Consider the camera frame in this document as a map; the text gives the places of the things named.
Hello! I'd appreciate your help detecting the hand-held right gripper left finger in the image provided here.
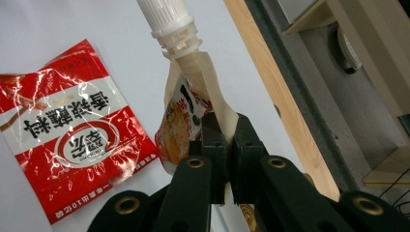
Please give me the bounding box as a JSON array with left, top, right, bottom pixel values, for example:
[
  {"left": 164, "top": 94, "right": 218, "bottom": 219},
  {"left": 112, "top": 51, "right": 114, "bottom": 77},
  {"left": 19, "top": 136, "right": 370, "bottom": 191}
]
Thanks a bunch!
[{"left": 189, "top": 110, "right": 230, "bottom": 206}]

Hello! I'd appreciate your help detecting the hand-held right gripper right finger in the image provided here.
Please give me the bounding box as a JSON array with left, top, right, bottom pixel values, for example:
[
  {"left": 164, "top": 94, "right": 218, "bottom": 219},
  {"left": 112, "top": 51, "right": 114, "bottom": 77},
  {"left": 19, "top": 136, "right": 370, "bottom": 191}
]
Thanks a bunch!
[{"left": 229, "top": 112, "right": 269, "bottom": 206}]

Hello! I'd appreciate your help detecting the spout pouch with white cap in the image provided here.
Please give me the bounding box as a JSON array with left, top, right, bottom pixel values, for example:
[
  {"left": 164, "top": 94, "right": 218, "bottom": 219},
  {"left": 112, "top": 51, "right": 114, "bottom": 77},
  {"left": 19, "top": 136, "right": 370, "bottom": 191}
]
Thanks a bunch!
[{"left": 136, "top": 0, "right": 259, "bottom": 232}]

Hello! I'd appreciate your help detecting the red and white packet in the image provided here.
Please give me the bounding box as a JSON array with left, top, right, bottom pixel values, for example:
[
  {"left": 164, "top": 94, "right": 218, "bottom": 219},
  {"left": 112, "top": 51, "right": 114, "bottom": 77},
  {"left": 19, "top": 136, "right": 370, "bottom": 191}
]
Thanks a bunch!
[{"left": 0, "top": 38, "right": 161, "bottom": 225}]

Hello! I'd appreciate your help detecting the white round device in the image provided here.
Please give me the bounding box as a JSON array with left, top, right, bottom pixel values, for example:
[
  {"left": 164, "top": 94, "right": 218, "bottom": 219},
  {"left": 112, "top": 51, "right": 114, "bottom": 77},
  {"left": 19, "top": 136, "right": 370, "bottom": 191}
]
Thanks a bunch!
[{"left": 337, "top": 25, "right": 362, "bottom": 73}]

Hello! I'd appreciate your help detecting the light wooden shelf unit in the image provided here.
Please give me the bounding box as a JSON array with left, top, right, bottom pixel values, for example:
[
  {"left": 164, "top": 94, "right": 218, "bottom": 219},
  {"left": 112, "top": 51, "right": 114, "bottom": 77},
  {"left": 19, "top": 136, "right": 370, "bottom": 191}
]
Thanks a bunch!
[{"left": 284, "top": 0, "right": 410, "bottom": 189}]

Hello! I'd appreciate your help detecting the black cable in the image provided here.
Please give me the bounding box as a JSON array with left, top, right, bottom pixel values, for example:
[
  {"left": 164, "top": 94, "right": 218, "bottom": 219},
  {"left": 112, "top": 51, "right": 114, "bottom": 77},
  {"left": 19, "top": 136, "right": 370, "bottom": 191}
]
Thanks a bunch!
[{"left": 379, "top": 167, "right": 410, "bottom": 215}]

